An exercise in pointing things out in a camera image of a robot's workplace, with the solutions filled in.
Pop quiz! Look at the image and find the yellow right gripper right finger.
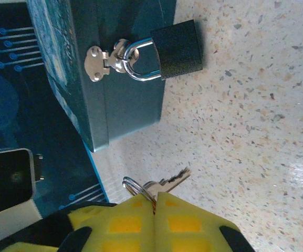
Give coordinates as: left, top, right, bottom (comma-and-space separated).
153, 192, 255, 252

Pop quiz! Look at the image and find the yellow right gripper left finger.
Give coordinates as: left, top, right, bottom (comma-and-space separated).
6, 193, 156, 252

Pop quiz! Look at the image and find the silver key ring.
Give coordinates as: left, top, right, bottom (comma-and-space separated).
122, 176, 158, 208

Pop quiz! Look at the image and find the silver key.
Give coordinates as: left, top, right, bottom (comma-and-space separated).
142, 166, 192, 202

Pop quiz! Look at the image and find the teal metal box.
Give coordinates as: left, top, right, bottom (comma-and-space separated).
26, 0, 177, 153

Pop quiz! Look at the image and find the silver hasp latch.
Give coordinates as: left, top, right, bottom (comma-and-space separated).
84, 38, 140, 83

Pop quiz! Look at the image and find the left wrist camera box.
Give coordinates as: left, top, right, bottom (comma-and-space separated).
0, 148, 45, 233

